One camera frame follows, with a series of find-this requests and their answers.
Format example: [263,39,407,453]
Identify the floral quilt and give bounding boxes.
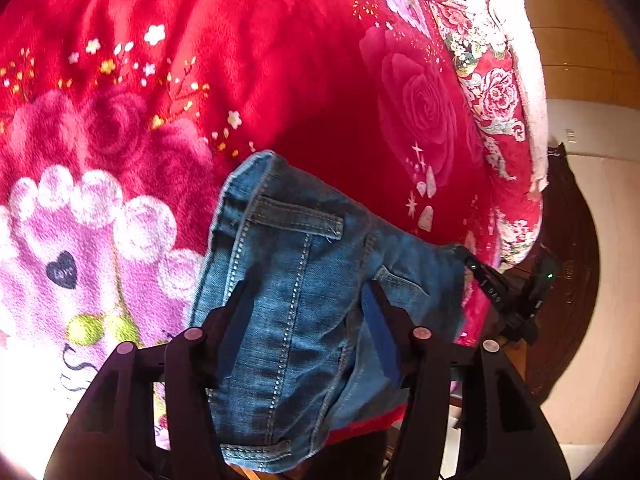
[400,0,546,272]

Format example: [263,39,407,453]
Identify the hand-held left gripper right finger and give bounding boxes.
[362,279,572,480]

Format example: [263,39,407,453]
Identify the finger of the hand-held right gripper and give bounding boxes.
[461,246,510,295]

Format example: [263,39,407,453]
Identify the blue denim pants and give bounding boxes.
[187,149,469,476]

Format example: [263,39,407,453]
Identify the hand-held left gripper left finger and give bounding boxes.
[44,279,259,480]

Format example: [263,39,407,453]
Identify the dark wooden furniture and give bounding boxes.
[520,142,601,406]

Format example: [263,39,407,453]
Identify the red rose printed blanket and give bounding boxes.
[0,0,503,467]

